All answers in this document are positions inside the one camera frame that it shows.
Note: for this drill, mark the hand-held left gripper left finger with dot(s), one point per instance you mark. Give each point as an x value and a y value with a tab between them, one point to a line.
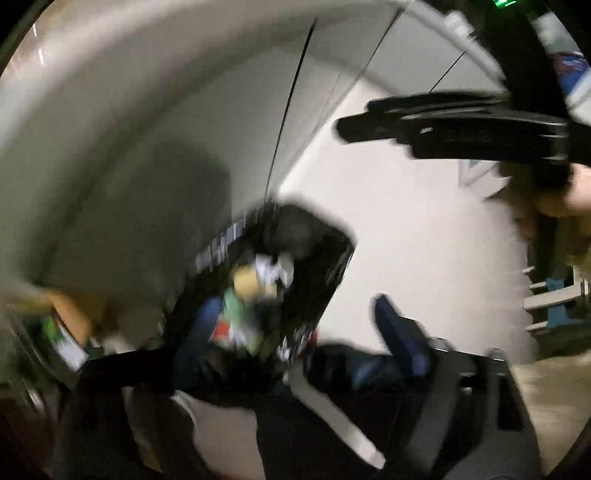
129	368

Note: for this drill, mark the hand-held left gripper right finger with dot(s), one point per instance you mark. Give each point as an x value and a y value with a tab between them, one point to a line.
399	332

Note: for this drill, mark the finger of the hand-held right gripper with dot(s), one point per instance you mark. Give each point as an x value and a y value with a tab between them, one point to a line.
438	104
374	129

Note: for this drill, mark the black trash bag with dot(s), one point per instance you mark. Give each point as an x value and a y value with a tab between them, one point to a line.
314	277

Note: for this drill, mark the person's right forearm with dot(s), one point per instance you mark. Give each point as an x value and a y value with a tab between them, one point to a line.
572	242

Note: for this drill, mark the person's right hand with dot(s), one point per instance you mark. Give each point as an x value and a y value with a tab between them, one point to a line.
570	196

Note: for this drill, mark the cardboard box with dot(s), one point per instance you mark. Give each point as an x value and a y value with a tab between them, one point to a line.
69	318

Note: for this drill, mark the grey and blue stool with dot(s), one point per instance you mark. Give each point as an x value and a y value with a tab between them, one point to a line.
561	297

